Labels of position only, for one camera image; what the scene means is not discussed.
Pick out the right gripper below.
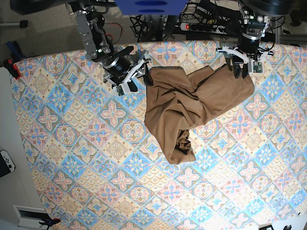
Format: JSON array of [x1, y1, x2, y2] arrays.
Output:
[[100, 49, 153, 96]]

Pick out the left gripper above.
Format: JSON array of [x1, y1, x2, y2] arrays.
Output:
[[216, 33, 273, 79]]

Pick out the brown t-shirt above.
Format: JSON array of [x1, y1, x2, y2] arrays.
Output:
[[144, 65, 255, 164]]

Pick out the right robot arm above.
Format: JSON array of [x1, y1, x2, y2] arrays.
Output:
[[67, 0, 153, 96]]

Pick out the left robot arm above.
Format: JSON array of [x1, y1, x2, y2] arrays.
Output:
[[216, 0, 295, 79]]

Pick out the white power strip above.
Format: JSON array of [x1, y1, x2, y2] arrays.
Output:
[[179, 23, 226, 35]]

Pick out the patterned tile tablecloth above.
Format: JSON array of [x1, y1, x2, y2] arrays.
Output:
[[11, 45, 307, 230]]

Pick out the blue black clamp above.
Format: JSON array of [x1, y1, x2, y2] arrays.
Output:
[[6, 41, 26, 62]]

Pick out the red black clamp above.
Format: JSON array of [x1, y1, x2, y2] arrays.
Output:
[[3, 59, 21, 80]]

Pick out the game console controller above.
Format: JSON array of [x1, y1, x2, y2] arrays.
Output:
[[0, 149, 15, 177]]

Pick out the orange black bottom clamp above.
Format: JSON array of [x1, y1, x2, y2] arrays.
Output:
[[39, 218, 60, 229]]

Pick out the white box with window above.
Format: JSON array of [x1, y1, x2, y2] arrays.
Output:
[[13, 205, 49, 230]]

